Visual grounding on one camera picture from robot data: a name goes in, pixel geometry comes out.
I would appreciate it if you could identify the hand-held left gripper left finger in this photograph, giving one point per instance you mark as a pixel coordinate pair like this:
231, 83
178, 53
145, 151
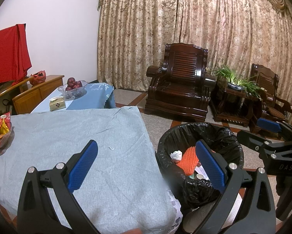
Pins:
83, 168

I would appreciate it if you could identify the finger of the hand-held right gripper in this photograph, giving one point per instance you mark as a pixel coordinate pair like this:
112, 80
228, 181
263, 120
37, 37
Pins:
269, 125
253, 140

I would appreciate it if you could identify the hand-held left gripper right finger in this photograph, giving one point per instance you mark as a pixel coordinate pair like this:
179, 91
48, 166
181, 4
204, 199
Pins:
210, 167

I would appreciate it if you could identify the white paper slip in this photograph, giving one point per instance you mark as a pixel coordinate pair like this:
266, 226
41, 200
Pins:
202, 172

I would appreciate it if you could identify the orange plastic brush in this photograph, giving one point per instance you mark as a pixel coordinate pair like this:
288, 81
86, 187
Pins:
188, 162

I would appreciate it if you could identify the white tissue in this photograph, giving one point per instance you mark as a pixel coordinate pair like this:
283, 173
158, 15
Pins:
176, 155

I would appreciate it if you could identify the black bag trash bin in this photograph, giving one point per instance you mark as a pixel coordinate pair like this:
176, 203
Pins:
185, 134

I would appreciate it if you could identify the white trash bin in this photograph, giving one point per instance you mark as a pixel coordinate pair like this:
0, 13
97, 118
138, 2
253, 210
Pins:
199, 218

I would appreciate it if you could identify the dark wooden armchair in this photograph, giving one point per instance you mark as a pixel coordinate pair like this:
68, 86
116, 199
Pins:
267, 95
180, 90

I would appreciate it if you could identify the dark wooden side table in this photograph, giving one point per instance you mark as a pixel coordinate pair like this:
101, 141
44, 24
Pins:
231, 107

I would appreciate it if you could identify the grey tablecloth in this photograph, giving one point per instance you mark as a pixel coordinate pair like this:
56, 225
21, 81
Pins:
63, 131

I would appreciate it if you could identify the green plant in porcelain pot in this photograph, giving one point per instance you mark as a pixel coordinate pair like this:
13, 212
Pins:
235, 86

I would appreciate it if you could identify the golden tissue box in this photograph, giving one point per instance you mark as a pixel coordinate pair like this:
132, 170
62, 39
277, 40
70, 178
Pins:
57, 104

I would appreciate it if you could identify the glass fruit bowl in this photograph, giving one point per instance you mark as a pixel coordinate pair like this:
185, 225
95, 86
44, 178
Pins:
74, 93

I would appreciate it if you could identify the glass snack dish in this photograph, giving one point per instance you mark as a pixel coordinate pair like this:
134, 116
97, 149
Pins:
7, 142

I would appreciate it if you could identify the red apple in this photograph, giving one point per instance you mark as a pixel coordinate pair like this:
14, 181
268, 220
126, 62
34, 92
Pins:
79, 83
71, 81
69, 88

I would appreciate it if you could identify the wooden television cabinet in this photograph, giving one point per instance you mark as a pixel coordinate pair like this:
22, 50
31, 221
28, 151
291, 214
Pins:
38, 92

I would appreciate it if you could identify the red plastic bag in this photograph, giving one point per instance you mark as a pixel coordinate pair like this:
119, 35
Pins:
38, 78

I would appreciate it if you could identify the beige floral curtain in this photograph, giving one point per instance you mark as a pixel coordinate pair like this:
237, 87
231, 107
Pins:
160, 41

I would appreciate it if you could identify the red cloth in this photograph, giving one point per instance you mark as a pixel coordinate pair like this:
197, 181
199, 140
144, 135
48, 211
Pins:
7, 53

